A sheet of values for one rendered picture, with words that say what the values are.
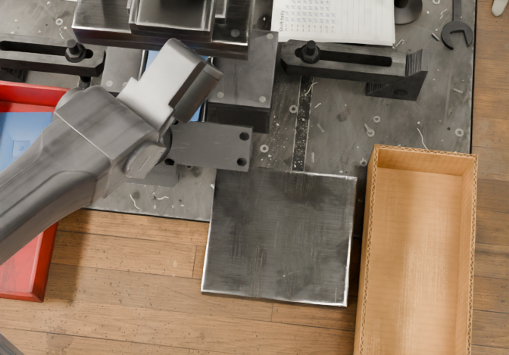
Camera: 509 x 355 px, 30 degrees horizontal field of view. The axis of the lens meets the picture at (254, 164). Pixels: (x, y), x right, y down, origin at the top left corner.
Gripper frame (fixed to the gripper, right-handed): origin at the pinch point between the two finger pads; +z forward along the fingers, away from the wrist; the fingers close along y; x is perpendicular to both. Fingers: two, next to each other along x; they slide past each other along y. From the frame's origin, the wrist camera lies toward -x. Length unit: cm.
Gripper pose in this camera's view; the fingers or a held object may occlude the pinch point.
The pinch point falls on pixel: (161, 131)
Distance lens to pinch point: 106.7
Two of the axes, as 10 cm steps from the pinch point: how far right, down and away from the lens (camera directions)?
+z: 0.4, -0.8, 10.0
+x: -9.9, -1.1, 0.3
